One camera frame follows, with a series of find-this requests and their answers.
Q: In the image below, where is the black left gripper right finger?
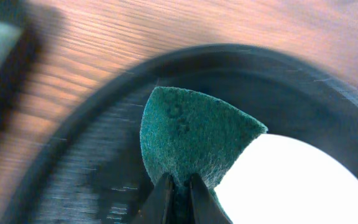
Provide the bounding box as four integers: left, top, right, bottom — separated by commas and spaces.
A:
188, 174, 231, 224

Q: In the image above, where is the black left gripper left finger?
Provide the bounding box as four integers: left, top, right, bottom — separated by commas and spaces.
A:
131, 173, 175, 224

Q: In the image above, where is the green yellow sponge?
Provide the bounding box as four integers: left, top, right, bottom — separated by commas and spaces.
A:
140, 86, 268, 223

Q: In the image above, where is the round black tray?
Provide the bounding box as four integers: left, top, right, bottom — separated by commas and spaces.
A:
1, 44, 358, 223

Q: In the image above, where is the black rectangular water tray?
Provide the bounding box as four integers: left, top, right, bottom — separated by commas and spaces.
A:
0, 0, 63, 126

